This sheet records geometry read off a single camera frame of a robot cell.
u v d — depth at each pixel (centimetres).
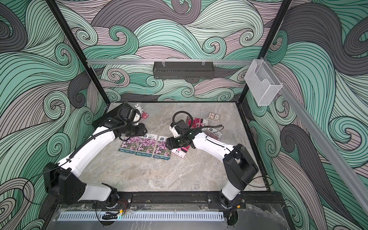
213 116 110
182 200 74
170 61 93
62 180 39
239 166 44
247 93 114
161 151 91
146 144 95
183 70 97
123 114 61
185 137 66
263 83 76
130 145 95
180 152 92
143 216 70
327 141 51
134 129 68
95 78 104
